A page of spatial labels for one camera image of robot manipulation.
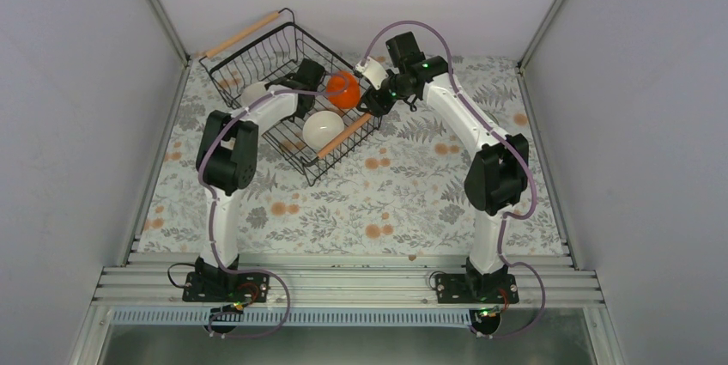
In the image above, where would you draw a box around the aluminium frame post right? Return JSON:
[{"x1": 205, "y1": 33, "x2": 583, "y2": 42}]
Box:
[{"x1": 517, "y1": 0, "x2": 567, "y2": 76}]

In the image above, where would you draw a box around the floral table mat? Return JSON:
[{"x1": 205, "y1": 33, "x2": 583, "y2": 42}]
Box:
[{"x1": 139, "y1": 53, "x2": 565, "y2": 257}]

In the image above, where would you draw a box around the aluminium rail base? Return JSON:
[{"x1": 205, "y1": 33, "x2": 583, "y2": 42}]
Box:
[{"x1": 92, "y1": 253, "x2": 604, "y2": 327}]

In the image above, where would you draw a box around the aluminium frame post left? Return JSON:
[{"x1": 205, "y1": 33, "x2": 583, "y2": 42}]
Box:
[{"x1": 146, "y1": 0, "x2": 190, "y2": 66}]

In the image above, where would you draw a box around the aluminium frame post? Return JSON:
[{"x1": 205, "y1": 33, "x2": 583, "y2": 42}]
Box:
[
  {"x1": 146, "y1": 0, "x2": 190, "y2": 66},
  {"x1": 517, "y1": 0, "x2": 567, "y2": 76}
]

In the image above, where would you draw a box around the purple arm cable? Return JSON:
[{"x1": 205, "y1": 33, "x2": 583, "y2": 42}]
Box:
[
  {"x1": 197, "y1": 70, "x2": 350, "y2": 341},
  {"x1": 360, "y1": 20, "x2": 549, "y2": 341}
]

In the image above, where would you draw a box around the wooden rack handle far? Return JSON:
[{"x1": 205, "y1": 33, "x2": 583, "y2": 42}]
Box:
[{"x1": 200, "y1": 11, "x2": 281, "y2": 58}]

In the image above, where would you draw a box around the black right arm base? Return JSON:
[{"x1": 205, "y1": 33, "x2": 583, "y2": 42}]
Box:
[{"x1": 428, "y1": 259, "x2": 519, "y2": 304}]

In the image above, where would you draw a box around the wooden rack handle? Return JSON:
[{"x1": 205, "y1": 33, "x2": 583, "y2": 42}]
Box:
[
  {"x1": 200, "y1": 11, "x2": 281, "y2": 58},
  {"x1": 317, "y1": 113, "x2": 373, "y2": 159}
]

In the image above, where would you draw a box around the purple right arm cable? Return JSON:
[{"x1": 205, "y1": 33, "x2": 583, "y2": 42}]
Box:
[{"x1": 360, "y1": 20, "x2": 549, "y2": 341}]

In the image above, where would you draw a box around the white scalloped bowl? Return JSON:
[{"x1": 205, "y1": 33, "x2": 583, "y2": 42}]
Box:
[{"x1": 239, "y1": 82, "x2": 268, "y2": 107}]

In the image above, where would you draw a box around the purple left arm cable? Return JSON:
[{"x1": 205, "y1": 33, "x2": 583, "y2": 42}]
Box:
[{"x1": 197, "y1": 70, "x2": 350, "y2": 341}]

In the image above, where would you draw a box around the black wire dish rack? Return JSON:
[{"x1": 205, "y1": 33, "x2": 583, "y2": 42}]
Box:
[{"x1": 196, "y1": 14, "x2": 382, "y2": 196}]

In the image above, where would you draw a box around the wooden rack handle near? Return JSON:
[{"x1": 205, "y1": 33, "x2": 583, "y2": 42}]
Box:
[{"x1": 317, "y1": 113, "x2": 373, "y2": 159}]

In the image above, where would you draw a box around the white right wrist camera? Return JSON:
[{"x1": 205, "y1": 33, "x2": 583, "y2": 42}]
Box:
[{"x1": 355, "y1": 56, "x2": 389, "y2": 90}]

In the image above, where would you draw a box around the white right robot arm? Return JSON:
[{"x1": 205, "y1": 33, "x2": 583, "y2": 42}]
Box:
[{"x1": 355, "y1": 32, "x2": 532, "y2": 302}]

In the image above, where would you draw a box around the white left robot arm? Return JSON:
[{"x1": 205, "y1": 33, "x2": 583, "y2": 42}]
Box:
[{"x1": 196, "y1": 58, "x2": 325, "y2": 301}]

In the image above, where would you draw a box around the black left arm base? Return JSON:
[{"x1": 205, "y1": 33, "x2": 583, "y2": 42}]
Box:
[{"x1": 182, "y1": 257, "x2": 270, "y2": 305}]

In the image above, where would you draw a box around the orange glossy bowl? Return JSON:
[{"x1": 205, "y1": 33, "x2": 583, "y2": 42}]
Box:
[{"x1": 325, "y1": 70, "x2": 361, "y2": 110}]

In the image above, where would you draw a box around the white ribbed bowl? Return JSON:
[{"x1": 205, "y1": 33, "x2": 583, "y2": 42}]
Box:
[{"x1": 302, "y1": 111, "x2": 345, "y2": 152}]

